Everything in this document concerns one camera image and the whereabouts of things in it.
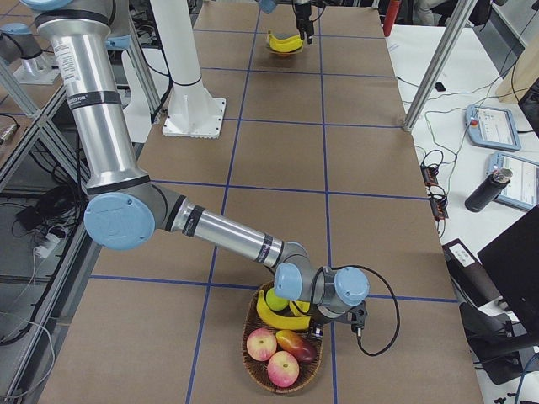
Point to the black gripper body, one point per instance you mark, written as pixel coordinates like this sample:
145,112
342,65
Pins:
322,321
301,22

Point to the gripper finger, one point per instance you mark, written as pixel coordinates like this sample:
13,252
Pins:
302,28
309,31

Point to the curved pale yellow banana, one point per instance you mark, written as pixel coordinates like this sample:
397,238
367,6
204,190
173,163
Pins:
283,43

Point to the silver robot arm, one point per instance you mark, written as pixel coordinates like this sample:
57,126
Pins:
125,208
18,42

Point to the grey square plate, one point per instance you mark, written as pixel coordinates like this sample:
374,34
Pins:
278,53

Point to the brown wicker basket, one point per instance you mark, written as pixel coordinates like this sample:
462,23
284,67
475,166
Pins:
258,370

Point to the red mango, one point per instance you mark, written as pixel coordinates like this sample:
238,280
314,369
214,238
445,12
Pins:
293,343

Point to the green pear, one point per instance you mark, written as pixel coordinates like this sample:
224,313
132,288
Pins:
274,302

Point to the pink apple front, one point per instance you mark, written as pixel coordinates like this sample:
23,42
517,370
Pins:
283,369

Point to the pink apple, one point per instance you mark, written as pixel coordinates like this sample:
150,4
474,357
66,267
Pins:
283,369
261,344

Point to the pink apple left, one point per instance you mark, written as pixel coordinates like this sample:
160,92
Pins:
261,344

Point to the red fire extinguisher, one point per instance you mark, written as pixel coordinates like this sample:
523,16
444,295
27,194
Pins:
390,16

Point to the small black block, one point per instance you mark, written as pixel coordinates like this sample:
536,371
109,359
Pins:
440,87

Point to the grey white control box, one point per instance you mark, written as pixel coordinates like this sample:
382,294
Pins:
469,274

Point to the orange circuit board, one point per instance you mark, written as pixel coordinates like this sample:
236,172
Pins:
435,192

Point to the black monitor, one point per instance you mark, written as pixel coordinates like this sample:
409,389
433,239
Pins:
511,262

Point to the far teach pendant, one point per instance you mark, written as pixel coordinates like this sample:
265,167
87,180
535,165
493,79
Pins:
492,127

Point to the teach pendant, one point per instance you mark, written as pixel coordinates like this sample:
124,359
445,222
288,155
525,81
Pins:
492,127
522,191

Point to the black water bottle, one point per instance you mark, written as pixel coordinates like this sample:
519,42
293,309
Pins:
489,189

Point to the near teach pendant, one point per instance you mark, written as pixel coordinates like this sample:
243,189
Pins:
522,191

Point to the white power strip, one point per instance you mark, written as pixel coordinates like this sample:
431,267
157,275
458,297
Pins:
45,249

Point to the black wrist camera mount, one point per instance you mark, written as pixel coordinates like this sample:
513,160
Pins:
355,317

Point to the white pedestal column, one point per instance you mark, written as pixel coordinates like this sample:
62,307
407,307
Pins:
191,110

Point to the aluminium frame post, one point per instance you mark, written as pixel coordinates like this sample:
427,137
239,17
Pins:
447,42

